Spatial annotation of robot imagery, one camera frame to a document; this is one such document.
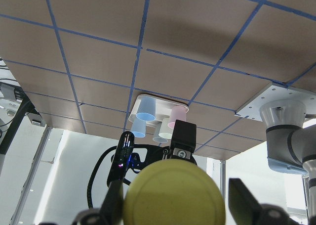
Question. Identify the grey ikea cup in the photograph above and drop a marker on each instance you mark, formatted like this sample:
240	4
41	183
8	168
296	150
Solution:
157	138

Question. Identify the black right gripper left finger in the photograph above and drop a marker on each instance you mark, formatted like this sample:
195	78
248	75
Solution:
111	209

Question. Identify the beige serving tray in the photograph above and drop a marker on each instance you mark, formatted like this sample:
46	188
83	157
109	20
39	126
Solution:
163	108

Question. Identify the light blue cup near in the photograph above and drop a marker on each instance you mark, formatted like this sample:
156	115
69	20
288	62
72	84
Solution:
139	128

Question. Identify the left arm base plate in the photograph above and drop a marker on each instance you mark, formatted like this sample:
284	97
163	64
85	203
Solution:
269	99

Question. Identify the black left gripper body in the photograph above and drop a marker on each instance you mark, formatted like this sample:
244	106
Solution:
157	153

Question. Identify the light blue cup far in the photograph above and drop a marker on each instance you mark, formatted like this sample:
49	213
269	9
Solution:
147	109

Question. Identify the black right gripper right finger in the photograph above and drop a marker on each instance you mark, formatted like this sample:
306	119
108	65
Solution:
243	206

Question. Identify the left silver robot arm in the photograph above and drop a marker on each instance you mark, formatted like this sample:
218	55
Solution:
289	145

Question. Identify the pink ikea cup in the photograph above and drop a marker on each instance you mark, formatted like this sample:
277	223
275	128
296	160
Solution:
178	112

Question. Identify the light blue cup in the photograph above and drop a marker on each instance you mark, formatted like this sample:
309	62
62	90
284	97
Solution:
139	128
147	109

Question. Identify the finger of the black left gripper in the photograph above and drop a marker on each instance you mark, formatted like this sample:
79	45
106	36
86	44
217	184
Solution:
183	142

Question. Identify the yellow ikea cup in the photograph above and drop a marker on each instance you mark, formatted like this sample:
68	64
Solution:
173	192

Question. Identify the cream white ikea cup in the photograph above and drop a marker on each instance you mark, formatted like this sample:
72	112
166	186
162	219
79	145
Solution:
165	131

